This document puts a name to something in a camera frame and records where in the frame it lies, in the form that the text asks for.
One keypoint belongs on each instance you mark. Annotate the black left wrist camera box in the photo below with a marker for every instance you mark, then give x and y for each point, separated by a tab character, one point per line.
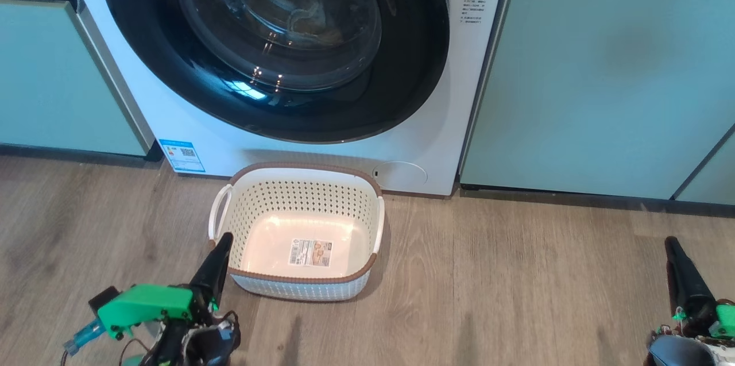
103	299

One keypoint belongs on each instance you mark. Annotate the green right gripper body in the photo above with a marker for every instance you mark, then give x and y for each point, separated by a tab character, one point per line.
726	320

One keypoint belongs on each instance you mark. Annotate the basket product label sticker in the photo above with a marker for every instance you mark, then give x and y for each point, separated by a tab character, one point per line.
310	253

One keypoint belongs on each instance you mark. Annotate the white front-load washing machine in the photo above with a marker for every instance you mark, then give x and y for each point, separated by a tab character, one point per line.
201	142

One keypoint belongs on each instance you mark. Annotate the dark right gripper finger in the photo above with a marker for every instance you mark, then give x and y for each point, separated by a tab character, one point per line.
692	297

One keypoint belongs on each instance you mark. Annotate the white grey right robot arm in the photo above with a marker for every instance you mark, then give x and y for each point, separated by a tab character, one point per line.
683	351

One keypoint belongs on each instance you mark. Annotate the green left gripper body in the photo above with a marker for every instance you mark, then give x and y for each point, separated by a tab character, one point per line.
149	304

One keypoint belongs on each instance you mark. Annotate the narrow pale green cabinet door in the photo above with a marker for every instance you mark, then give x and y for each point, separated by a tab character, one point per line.
718	179

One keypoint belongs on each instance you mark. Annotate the cream yellow garment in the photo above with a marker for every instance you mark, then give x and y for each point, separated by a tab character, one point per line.
310	24

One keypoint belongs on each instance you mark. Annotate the tall pale green drawer front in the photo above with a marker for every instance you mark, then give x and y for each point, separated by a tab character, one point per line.
51	79

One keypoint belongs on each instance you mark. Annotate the dark plinth under drawer fronts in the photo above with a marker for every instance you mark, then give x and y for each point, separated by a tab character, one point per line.
69	154

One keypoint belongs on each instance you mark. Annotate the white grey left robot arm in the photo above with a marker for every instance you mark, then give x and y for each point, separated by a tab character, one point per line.
172	346

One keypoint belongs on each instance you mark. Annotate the large pale green cabinet door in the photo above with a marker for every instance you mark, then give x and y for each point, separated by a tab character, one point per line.
574	67

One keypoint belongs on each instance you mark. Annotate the white perforated basket brown rim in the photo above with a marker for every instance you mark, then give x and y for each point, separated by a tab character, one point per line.
298	188

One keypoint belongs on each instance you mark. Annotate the round white filter cover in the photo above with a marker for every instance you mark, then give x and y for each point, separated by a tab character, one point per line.
400	176

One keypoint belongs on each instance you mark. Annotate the black round glass washer door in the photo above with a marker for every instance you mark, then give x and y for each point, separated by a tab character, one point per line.
413	67

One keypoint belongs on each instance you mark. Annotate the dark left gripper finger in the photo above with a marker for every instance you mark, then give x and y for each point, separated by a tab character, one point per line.
212	280

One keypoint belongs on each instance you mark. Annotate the blue energy label sticker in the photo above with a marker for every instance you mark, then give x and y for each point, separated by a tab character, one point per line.
182	155

